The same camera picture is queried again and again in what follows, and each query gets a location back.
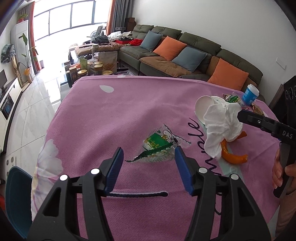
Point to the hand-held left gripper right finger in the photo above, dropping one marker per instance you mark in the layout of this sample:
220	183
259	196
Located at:
183	169

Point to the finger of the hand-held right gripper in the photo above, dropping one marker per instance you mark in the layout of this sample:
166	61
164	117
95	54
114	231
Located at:
242	114
261	125

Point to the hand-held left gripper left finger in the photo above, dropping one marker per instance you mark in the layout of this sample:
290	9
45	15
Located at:
114	171

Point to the white tissue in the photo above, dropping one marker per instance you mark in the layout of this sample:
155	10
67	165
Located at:
219	122

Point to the green snack wrapper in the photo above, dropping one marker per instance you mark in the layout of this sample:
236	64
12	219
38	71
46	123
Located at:
159	143

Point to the white paper cup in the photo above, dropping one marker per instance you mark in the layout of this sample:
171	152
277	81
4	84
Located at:
203	106

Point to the orange peel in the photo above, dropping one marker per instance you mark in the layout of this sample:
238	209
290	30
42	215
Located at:
231	157

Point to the blue plastic bin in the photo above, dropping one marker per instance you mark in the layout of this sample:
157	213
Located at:
18	197

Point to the person's right forearm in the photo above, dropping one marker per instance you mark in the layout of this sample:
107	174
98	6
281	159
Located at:
286	220

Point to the person's right hand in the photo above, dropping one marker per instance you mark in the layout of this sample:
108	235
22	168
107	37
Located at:
276	171

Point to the brown snack wrapper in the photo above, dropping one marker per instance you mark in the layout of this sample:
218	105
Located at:
257	109

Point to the small green candy wrapper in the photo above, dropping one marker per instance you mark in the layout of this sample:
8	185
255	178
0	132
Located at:
232	98

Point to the blue paper cup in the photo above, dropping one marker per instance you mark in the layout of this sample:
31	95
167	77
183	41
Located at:
249	95

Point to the orange cushion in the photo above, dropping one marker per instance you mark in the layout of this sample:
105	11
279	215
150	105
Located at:
170	47
229	74

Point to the pink floral blanket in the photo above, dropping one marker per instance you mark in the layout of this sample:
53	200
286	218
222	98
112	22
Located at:
104	115

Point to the blue cushion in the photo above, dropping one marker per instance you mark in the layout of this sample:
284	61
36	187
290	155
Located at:
150	41
189	59

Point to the olive green sofa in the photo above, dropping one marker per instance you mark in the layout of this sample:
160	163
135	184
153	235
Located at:
196	39

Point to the glass coffee table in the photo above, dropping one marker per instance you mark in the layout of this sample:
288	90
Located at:
64	90

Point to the group of jars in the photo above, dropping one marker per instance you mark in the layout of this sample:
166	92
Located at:
82	73

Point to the white bathroom scale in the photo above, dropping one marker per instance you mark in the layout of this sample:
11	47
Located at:
11	161

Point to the kraft paper snack bag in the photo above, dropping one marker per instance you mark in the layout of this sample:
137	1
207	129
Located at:
107	61

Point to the green pouch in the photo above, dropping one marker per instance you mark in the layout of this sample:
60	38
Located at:
83	63

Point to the black stereo unit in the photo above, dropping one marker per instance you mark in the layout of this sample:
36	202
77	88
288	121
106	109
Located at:
5	106

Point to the red cloth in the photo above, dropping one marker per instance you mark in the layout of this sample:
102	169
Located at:
136	42

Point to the white tv stand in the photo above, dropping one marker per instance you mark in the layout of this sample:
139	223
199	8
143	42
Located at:
11	92

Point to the black clothes pile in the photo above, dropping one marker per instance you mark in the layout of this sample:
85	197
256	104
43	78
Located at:
100	39

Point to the white clothes pile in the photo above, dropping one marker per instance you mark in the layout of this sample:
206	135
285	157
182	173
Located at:
119	35

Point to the office chair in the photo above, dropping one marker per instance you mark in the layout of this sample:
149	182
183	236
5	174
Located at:
98	31

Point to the tall potted plant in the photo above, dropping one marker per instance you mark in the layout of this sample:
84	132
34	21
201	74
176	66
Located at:
27	60

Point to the black monitor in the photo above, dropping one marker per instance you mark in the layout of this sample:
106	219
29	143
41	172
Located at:
2	78

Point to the brown cardboard boxes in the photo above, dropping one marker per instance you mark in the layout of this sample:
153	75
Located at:
130	23

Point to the orange grey curtain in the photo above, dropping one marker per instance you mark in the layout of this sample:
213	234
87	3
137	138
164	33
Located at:
118	14
31	34

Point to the patterned cloth covered fan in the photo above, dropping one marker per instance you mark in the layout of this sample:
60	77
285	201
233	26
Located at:
7	52

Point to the large window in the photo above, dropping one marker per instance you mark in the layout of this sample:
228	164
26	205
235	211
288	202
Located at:
69	16

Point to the white standing air conditioner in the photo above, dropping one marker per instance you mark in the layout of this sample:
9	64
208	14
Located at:
19	39

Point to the small red-potted plant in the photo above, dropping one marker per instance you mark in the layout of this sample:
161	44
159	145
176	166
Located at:
22	17

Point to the white wall switch plate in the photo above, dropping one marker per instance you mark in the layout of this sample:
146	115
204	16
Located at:
281	63

